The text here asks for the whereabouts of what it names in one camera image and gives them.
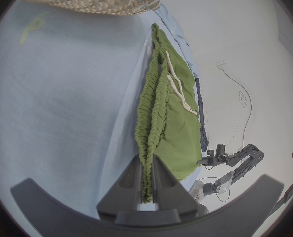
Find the green shorts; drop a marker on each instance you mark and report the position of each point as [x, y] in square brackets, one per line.
[181, 137]

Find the pale blue quilt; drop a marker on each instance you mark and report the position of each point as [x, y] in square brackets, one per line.
[183, 48]

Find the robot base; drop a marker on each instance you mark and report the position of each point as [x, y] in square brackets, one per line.
[195, 190]

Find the dark blue garment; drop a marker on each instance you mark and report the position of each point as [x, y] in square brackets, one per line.
[202, 122]

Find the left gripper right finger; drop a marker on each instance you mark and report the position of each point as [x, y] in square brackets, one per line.
[171, 194]

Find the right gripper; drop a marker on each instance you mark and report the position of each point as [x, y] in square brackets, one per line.
[213, 161]

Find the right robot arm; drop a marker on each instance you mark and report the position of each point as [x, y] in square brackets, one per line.
[247, 163]

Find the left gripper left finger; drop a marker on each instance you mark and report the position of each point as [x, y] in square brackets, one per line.
[123, 194]

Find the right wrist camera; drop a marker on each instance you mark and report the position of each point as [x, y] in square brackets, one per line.
[210, 152]

